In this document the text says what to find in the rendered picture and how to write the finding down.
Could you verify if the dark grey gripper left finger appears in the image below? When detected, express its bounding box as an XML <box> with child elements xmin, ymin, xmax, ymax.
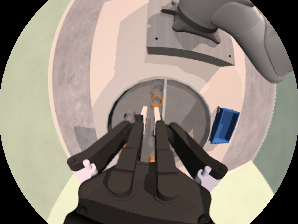
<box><xmin>67</xmin><ymin>107</ymin><xmax>147</xmax><ymax>198</ymax></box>

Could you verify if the blue shallow tray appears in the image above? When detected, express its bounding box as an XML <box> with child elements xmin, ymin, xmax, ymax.
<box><xmin>208</xmin><ymin>106</ymin><xmax>240</xmax><ymax>144</ymax></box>

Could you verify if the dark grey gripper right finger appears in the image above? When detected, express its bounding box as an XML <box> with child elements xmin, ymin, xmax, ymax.
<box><xmin>154</xmin><ymin>107</ymin><xmax>228</xmax><ymax>201</ymax></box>

